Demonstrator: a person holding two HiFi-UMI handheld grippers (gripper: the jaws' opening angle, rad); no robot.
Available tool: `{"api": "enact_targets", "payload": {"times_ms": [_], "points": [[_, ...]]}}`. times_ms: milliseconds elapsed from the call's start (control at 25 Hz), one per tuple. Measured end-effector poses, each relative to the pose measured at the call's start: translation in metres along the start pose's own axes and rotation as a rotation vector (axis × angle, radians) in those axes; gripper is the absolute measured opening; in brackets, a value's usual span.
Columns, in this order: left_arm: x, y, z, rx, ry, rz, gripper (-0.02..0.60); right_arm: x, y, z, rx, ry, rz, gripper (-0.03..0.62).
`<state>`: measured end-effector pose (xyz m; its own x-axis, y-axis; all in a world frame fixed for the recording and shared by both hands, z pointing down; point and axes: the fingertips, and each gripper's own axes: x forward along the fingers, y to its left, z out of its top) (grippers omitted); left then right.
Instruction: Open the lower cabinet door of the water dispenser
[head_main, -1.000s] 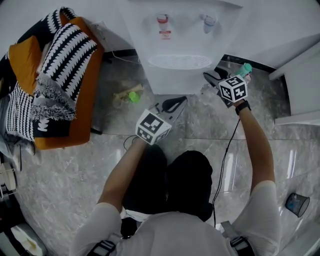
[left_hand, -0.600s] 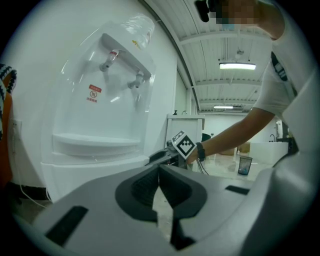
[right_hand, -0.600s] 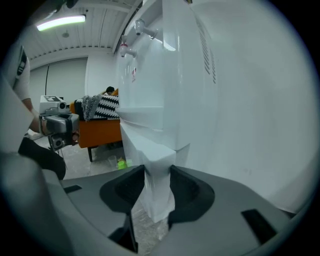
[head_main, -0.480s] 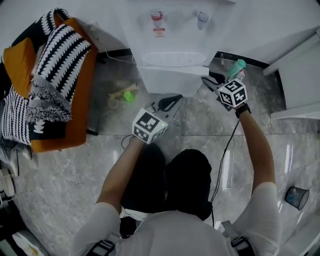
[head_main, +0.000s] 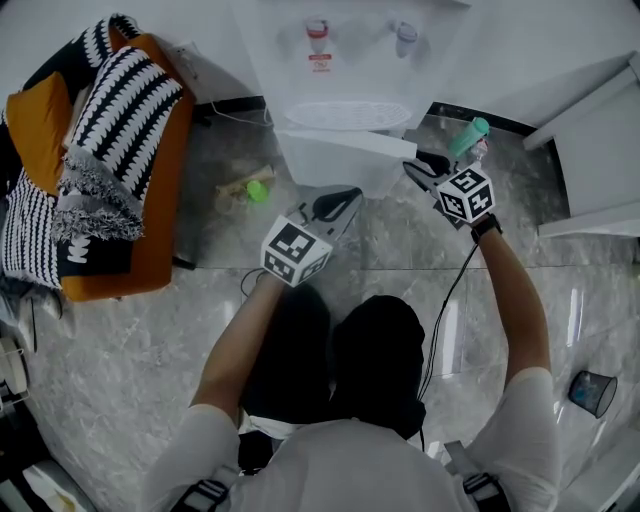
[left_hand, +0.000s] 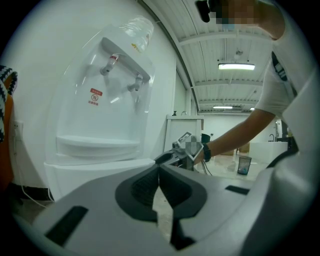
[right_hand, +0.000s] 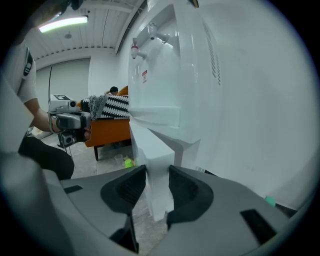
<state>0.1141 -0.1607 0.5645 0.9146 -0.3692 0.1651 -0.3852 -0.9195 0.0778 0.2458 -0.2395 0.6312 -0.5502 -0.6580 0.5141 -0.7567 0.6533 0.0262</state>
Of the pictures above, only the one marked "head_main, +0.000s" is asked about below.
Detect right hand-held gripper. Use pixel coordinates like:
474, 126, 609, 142
403, 150, 497, 231

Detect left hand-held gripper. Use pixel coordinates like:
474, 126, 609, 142
259, 185, 364, 289

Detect white water dispenser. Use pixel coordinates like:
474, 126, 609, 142
227, 0, 474, 200

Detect person's right forearm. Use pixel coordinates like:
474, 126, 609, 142
477, 229, 554, 386

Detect person's left forearm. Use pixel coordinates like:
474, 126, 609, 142
192, 272, 286, 416

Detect white vanity cabinet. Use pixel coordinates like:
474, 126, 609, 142
522, 49, 640, 239

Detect green bottle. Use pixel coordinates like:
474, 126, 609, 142
447, 116, 491, 159

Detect black wristwatch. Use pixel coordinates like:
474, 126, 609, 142
469, 213, 504, 245

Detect white drip tray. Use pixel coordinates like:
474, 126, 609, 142
283, 100, 414, 132

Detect person's black trousers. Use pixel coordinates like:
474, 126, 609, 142
242, 284, 427, 441

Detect orange sofa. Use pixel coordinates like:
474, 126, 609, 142
0, 22, 196, 304

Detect black white-print cushion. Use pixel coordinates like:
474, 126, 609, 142
54, 232, 136, 279

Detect black white striped blanket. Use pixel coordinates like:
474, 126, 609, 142
0, 13, 184, 291

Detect grey fringed throw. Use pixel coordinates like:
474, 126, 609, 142
49, 149, 146, 244

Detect person's white shirt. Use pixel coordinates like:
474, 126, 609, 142
142, 367, 564, 512

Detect black mesh waste bin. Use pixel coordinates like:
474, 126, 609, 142
568, 370, 619, 420

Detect orange cushion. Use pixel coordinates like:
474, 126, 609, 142
5, 72, 76, 196

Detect round white wooden table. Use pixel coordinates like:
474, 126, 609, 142
0, 334, 29, 401

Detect white furniture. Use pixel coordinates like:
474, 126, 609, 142
559, 439, 640, 512

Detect bin with white liner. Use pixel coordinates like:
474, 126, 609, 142
22, 459, 86, 512

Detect white wall cable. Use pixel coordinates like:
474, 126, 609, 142
209, 99, 275, 129

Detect white wall socket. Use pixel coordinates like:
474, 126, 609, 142
172, 42, 201, 81

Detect black shoulder strap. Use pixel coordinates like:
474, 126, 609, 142
462, 472, 504, 512
183, 478, 231, 512

